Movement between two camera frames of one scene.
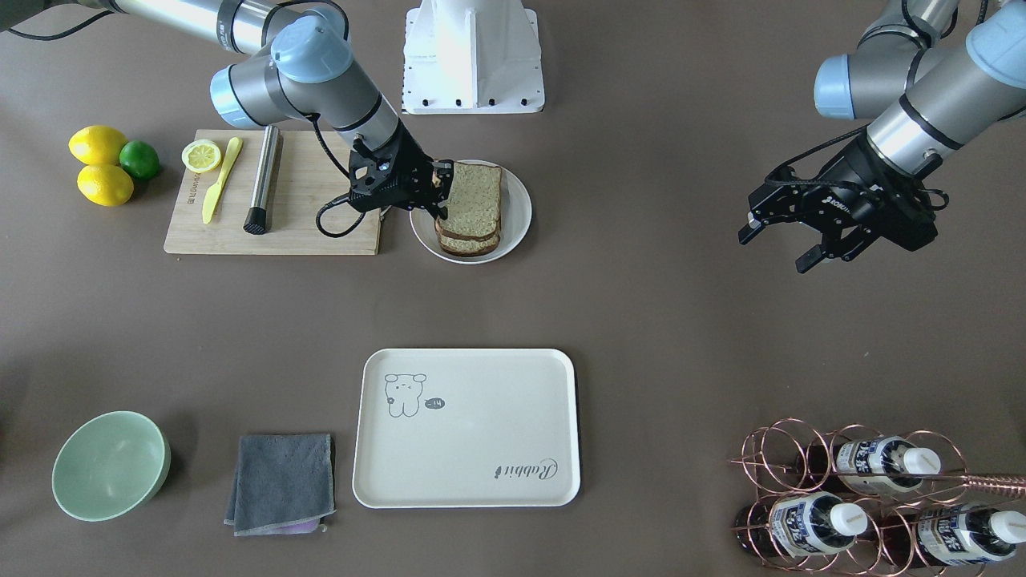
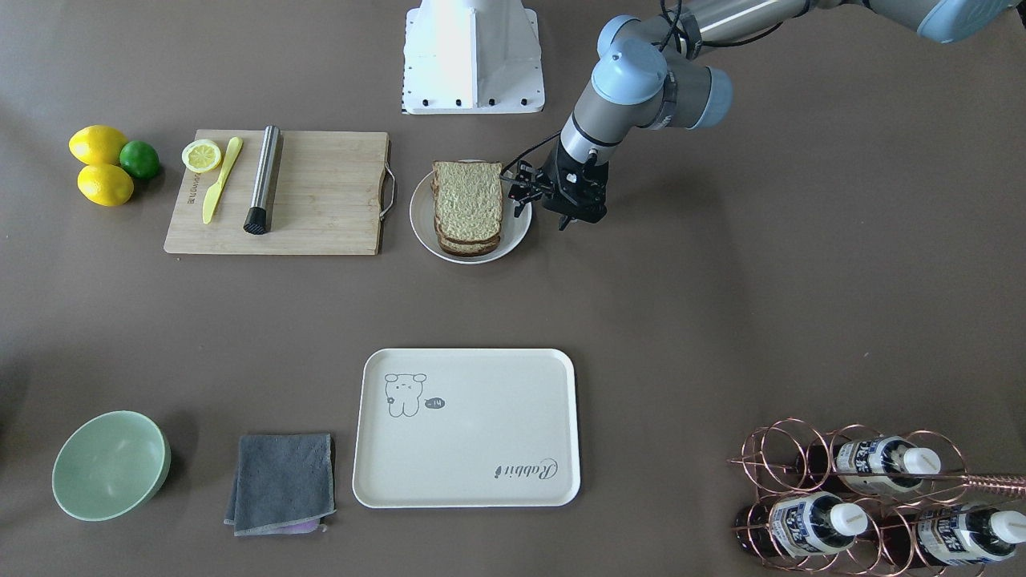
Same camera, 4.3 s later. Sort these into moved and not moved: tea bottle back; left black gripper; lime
Moved: left black gripper
Not moved: lime; tea bottle back
